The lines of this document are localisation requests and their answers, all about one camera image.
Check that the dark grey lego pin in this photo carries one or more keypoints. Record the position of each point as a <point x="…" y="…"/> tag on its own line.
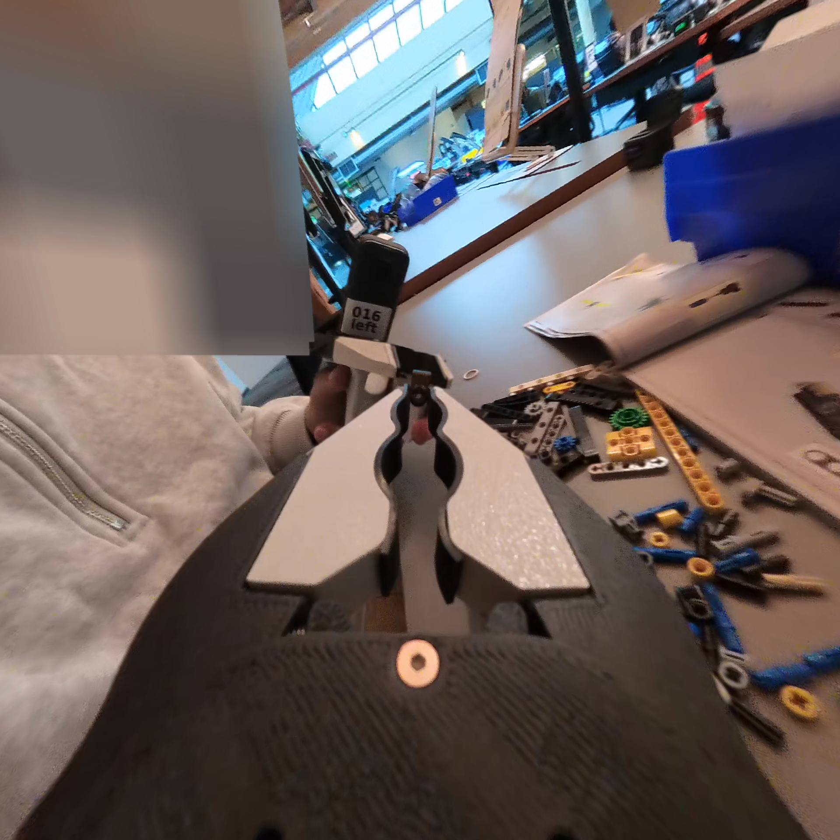
<point x="769" y="496"/>
<point x="728" y="468"/>

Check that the blue bin with white tag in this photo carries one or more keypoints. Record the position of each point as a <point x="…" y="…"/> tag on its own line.
<point x="430" y="200"/>

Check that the long yellow lego beam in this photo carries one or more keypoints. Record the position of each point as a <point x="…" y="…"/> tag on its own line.
<point x="682" y="453"/>

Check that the white cardboard box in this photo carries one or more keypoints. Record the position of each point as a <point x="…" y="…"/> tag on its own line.
<point x="781" y="72"/>

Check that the black monitor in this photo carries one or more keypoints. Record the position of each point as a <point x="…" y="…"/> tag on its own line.
<point x="328" y="197"/>

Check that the black box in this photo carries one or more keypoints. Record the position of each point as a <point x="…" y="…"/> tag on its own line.
<point x="649" y="144"/>

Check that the person's left forearm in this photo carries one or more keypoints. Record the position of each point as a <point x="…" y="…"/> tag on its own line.
<point x="275" y="430"/>

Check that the small black lego piece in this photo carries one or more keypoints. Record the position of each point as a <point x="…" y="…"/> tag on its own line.
<point x="418" y="397"/>

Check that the person's left hand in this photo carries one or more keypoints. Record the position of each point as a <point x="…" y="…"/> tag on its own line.
<point x="326" y="403"/>

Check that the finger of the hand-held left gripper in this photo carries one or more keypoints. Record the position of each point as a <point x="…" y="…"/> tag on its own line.
<point x="364" y="358"/>
<point x="433" y="366"/>

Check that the lego instruction booklet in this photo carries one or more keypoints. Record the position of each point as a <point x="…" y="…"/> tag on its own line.
<point x="722" y="367"/>

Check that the yellow lego block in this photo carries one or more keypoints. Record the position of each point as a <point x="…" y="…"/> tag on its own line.
<point x="630" y="445"/>

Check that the large blue plastic bin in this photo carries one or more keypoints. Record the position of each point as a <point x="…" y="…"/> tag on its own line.
<point x="754" y="197"/>

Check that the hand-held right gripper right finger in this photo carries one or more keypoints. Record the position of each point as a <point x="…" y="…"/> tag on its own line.
<point x="518" y="525"/>

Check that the black pole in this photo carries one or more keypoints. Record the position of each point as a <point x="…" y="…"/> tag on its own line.
<point x="571" y="65"/>

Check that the tan lego beam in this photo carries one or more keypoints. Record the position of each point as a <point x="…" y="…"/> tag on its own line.
<point x="551" y="380"/>

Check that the thin light grey lego beam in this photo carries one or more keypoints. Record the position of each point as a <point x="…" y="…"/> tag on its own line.
<point x="627" y="466"/>

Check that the wooden panel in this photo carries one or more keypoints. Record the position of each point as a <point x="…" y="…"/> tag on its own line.
<point x="504" y="79"/>

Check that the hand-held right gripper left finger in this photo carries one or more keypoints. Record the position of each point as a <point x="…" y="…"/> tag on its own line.
<point x="315" y="525"/>

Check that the pile of black lego pieces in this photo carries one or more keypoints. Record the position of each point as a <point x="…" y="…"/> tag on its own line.
<point x="590" y="397"/>

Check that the cluttered workbench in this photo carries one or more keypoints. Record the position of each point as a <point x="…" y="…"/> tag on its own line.
<point x="656" y="39"/>

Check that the grey zip sweatshirt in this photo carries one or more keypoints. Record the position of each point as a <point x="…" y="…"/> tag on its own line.
<point x="98" y="590"/>

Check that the yellow lego bushing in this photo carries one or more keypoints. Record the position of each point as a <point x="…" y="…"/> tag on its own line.
<point x="669" y="518"/>
<point x="700" y="568"/>
<point x="799" y="702"/>
<point x="658" y="539"/>

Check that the small blue lego gear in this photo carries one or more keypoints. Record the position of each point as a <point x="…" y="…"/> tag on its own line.
<point x="564" y="445"/>

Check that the green lego gear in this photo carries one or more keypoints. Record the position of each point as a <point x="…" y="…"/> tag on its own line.
<point x="628" y="417"/>

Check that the scattered blue lego pins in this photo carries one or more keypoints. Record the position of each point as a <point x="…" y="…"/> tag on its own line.
<point x="722" y="617"/>

